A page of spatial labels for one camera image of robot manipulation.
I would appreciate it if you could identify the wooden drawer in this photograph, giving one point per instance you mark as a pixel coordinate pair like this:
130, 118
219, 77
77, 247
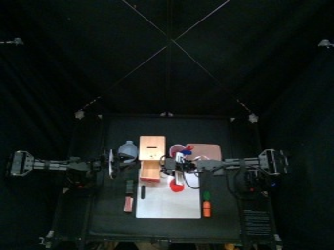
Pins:
150, 171

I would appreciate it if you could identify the blue toy piece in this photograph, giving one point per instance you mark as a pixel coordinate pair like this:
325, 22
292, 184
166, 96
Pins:
188, 152

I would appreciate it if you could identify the dark rectangular block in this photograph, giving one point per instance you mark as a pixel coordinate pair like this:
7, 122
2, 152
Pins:
130, 187

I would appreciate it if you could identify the red round toy cup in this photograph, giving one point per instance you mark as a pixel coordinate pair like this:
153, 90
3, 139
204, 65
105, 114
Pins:
176, 150

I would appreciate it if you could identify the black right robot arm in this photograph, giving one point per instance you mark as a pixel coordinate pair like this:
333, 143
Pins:
244, 164

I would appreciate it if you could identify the grey frame corner bracket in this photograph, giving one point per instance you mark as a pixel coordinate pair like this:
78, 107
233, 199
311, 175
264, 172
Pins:
325, 43
80, 114
253, 118
17, 41
166, 114

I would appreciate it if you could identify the white cutting board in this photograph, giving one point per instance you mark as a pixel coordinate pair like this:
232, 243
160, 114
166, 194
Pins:
170, 203

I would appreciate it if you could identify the pink rectangular block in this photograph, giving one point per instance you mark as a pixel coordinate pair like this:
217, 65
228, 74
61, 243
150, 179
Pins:
129, 204

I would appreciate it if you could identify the grey printed label sticker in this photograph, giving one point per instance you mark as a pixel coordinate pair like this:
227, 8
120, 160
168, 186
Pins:
257, 224

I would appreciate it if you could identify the wooden drawer box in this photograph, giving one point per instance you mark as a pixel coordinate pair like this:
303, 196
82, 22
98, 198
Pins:
153, 147

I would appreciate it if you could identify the orange toy carrot green top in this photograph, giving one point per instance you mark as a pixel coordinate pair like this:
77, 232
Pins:
207, 208

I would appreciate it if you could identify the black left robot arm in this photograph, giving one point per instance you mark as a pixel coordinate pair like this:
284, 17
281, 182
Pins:
53, 165

